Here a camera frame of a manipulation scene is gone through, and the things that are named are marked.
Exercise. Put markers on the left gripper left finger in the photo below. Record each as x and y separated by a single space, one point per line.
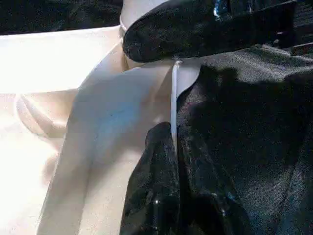
154 186

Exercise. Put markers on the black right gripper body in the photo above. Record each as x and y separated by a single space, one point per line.
303 19

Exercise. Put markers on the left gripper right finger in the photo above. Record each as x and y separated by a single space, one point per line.
210 196

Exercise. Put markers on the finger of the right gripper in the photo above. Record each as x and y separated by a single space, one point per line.
195 29

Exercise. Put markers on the white plastic table leg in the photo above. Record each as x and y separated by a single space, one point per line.
139 10

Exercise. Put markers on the white plastic table top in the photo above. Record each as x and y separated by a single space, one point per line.
58 98

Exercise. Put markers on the black mat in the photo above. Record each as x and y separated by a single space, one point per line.
254 137

